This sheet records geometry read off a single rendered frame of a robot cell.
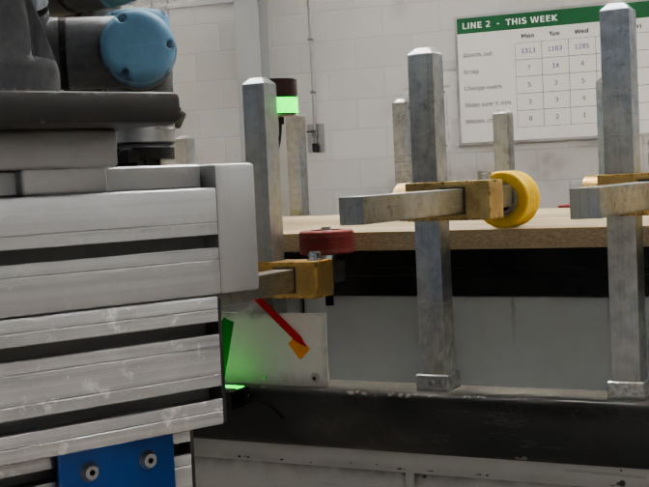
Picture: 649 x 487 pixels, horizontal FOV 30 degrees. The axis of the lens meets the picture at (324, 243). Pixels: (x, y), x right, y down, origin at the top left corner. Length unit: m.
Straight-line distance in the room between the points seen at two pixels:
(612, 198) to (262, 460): 0.73
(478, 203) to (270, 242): 0.31
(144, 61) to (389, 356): 0.77
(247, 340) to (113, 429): 0.90
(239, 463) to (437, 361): 0.36
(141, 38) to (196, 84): 8.53
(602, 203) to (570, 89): 7.59
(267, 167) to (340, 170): 7.59
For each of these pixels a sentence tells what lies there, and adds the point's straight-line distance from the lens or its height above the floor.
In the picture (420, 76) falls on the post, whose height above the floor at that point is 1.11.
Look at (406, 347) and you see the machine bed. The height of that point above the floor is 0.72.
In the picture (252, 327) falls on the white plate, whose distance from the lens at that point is 1.69.
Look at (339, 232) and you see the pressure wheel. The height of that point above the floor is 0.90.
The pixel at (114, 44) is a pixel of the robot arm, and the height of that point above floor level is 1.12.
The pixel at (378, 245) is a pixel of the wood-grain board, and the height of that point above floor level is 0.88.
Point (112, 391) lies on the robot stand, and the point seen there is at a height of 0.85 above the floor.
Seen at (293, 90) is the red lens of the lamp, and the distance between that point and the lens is 1.72.
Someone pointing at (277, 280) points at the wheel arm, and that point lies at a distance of 1.61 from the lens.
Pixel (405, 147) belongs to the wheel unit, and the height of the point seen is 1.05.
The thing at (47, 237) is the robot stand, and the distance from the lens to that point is 0.77.
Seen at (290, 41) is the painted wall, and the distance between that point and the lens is 9.45.
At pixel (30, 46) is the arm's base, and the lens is 0.78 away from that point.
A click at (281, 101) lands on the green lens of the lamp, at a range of 1.71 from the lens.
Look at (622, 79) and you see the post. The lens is 1.48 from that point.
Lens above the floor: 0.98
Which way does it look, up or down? 3 degrees down
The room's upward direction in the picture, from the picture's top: 3 degrees counter-clockwise
